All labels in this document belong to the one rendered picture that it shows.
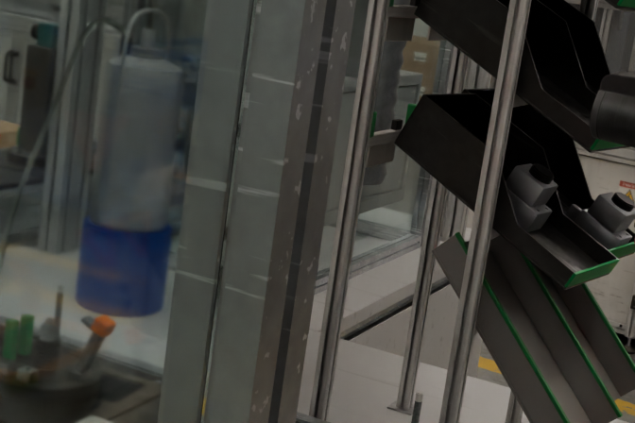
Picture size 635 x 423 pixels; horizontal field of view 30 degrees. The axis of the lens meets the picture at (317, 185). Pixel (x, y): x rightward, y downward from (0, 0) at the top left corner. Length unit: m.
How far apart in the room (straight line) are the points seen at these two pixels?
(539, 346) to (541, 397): 0.13
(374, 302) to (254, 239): 2.06
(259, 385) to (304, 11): 0.10
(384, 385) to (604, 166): 3.46
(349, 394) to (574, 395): 0.45
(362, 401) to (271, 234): 1.55
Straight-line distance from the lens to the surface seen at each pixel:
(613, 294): 5.36
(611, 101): 1.17
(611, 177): 5.29
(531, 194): 1.43
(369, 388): 1.91
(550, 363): 1.54
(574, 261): 1.46
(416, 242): 2.83
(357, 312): 2.29
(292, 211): 0.31
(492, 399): 1.95
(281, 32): 0.30
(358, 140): 1.43
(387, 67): 2.44
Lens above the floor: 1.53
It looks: 11 degrees down
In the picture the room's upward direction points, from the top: 8 degrees clockwise
